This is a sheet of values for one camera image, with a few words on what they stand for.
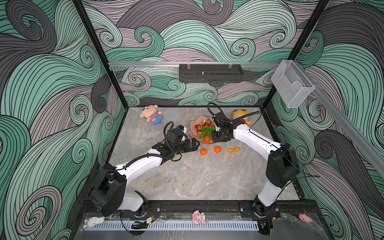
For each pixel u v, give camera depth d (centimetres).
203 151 92
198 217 68
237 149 94
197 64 93
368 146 52
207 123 104
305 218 70
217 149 95
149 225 69
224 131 64
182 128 77
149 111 108
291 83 80
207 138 96
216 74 95
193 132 101
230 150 95
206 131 100
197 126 101
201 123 104
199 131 101
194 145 73
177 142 66
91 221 68
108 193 41
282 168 45
